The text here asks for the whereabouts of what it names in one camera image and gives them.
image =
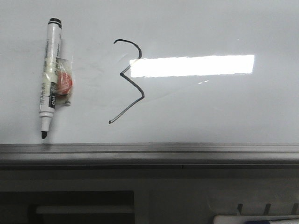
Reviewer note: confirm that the white whiteboard with aluminium frame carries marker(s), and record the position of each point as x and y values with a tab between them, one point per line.
155	82

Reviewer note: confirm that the white tray with blue item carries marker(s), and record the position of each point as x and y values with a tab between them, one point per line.
242	219

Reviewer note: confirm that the white black whiteboard marker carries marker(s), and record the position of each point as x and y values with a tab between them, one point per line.
50	76

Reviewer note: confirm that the red magnet taped to marker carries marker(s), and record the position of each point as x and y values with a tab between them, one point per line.
64	87

